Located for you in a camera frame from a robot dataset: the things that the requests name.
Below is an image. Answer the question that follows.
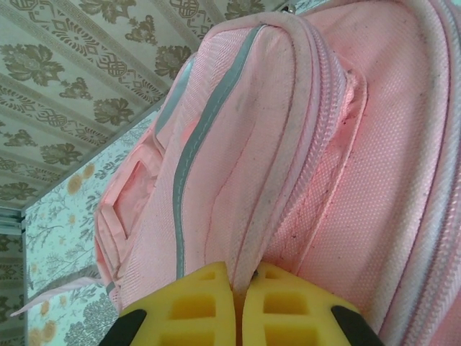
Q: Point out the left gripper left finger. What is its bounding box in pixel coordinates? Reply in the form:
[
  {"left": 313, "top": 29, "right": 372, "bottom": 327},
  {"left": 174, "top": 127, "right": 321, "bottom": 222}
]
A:
[{"left": 97, "top": 261, "right": 241, "bottom": 346}]

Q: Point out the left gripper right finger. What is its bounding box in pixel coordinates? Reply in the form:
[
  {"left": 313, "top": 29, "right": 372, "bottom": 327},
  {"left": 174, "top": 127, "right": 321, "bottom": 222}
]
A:
[{"left": 243, "top": 261, "right": 381, "bottom": 346}]

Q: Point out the pink backpack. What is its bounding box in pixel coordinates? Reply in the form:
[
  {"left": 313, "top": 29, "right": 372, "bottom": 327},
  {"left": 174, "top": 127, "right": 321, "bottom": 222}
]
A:
[{"left": 10, "top": 0, "right": 461, "bottom": 346}]

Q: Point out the floral table cover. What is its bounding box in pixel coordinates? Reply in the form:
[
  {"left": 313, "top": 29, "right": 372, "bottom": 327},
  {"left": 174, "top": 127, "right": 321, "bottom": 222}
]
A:
[{"left": 23, "top": 102, "right": 170, "bottom": 346}]

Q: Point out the aluminium frame post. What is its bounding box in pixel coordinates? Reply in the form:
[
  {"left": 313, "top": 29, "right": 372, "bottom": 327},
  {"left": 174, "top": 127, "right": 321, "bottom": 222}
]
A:
[{"left": 0, "top": 208, "right": 27, "bottom": 236}]

